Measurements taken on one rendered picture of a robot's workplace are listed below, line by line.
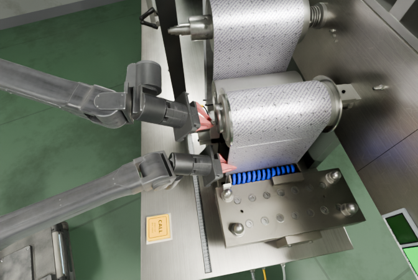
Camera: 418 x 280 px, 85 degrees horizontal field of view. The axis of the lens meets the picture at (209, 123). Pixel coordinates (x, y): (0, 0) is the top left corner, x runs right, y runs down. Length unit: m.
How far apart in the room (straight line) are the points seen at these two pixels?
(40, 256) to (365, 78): 1.72
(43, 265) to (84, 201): 1.19
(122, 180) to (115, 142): 1.58
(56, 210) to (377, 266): 1.85
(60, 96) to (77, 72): 2.35
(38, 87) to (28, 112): 2.18
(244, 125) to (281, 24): 0.29
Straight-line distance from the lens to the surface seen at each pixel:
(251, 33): 0.64
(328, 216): 0.77
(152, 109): 0.45
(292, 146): 0.66
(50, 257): 1.71
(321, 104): 0.58
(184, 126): 0.50
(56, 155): 2.28
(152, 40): 1.41
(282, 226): 0.72
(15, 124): 2.70
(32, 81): 0.55
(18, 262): 1.78
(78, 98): 0.49
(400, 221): 0.66
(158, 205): 0.85
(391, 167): 0.63
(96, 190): 0.56
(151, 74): 0.49
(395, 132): 0.61
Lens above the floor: 1.71
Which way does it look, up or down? 56 degrees down
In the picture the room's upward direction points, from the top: straight up
